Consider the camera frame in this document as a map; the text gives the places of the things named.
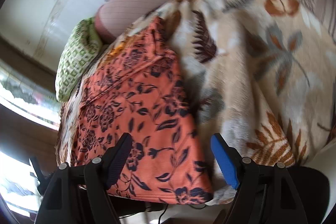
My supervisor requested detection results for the orange black floral garment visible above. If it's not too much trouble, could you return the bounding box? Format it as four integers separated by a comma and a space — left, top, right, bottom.
70, 17, 213, 205

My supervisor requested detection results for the stained glass window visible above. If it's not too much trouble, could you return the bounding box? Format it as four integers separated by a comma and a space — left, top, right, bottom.
1, 61, 60, 131

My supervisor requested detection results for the leaf-patterned beige blanket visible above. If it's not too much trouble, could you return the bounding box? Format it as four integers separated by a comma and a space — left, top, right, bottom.
56, 0, 335, 205

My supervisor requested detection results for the green white checkered pillow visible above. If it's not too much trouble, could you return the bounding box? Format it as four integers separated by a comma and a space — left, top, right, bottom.
55, 18, 102, 102

